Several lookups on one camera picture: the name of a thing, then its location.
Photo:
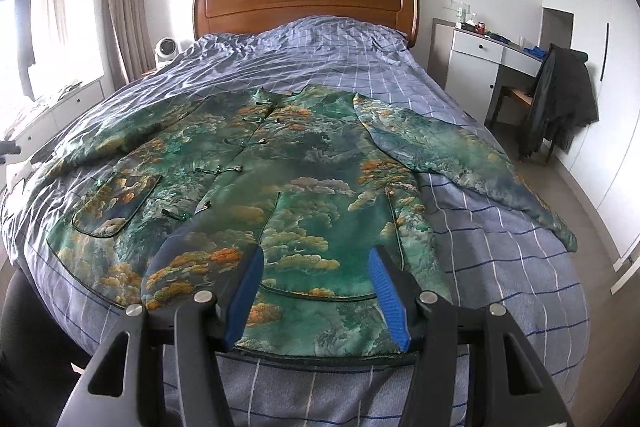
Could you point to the bed with purple checked duvet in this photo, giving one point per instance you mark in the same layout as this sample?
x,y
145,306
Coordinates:
x,y
500,257

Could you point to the dark coat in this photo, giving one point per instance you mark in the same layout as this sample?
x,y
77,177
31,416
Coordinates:
x,y
562,92

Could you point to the white desk with drawers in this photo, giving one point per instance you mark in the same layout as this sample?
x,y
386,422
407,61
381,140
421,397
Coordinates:
x,y
475,62

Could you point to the white window cabinet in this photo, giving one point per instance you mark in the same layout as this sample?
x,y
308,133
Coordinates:
x,y
65,107

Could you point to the tissue box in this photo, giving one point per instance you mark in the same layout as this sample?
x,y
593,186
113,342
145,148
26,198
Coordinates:
x,y
469,25

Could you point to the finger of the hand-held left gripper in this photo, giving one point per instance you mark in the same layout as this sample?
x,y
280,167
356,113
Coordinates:
x,y
9,148

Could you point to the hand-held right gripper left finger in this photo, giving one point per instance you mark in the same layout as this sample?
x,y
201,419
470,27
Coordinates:
x,y
246,302

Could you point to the white sheer curtain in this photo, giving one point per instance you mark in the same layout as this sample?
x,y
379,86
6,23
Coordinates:
x,y
50,12

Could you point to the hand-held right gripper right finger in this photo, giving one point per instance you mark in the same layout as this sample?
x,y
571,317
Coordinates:
x,y
386,302

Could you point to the blue cloth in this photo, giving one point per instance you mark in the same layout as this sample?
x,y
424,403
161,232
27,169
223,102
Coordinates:
x,y
535,51

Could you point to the wooden chair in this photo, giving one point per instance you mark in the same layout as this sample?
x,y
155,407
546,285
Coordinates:
x,y
520,96

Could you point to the person's dark trousers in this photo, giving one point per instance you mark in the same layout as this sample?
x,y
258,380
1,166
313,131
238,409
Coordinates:
x,y
30,357

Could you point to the green cloud-print padded jacket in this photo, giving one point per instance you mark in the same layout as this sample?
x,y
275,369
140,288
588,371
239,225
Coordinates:
x,y
300,167

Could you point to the small white fan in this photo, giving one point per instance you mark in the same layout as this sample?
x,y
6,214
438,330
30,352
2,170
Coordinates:
x,y
165,52

